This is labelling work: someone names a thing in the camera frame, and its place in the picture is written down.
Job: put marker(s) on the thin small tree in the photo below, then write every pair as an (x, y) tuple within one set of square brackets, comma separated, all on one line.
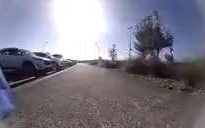
[(113, 53)]

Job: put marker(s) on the row of dry bushes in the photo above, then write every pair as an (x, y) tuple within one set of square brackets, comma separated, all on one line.
[(176, 68)]

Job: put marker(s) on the large dark tree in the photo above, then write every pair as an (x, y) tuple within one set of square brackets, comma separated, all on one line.
[(153, 36)]

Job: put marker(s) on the row of parked cars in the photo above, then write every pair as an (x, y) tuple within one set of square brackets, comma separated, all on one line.
[(20, 60)]

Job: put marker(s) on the curved lamp pole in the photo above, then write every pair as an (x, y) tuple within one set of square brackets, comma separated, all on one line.
[(44, 46)]

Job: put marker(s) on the grey paved path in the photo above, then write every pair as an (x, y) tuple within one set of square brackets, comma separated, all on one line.
[(96, 96)]

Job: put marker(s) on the dark asphalt parking ground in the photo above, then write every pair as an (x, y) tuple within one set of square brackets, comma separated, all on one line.
[(16, 76)]

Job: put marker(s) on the gravel strip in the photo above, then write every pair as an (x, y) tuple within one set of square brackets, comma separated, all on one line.
[(170, 83)]

